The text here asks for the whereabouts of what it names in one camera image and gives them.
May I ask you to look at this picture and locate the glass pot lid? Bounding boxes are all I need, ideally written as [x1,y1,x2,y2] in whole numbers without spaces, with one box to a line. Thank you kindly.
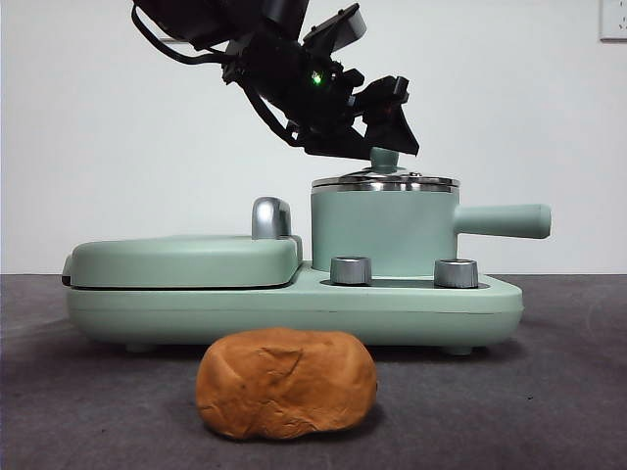
[312,146,459,191]

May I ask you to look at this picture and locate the brown potato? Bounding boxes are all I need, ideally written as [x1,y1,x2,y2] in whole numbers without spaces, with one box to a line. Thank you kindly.
[195,326,379,441]

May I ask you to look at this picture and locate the silver control knob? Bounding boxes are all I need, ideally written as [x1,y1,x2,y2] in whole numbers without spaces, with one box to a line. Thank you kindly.
[434,258,480,289]
[330,255,372,286]

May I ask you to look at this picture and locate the mint green breakfast machine base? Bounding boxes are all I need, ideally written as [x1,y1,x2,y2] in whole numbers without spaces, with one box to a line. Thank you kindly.
[66,260,524,354]

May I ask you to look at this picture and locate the mint green griddle cover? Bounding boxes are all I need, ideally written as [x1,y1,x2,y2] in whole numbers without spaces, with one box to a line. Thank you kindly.
[62,233,306,290]

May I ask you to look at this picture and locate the mint green pot with handle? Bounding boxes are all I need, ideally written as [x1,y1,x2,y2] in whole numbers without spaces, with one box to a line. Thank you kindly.
[310,185,554,275]

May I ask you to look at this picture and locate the chrome griddle cover handle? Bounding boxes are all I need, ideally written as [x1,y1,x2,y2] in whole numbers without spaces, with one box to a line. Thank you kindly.
[251,196,295,241]

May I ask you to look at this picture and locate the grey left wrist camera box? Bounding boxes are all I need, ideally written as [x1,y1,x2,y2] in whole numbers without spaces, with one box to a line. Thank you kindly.
[302,2,367,53]

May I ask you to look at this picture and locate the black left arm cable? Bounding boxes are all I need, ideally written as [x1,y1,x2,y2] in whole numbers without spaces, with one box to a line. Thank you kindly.
[130,2,231,66]

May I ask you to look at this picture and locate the white wall socket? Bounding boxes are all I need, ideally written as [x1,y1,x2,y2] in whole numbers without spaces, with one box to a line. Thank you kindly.
[600,0,627,42]

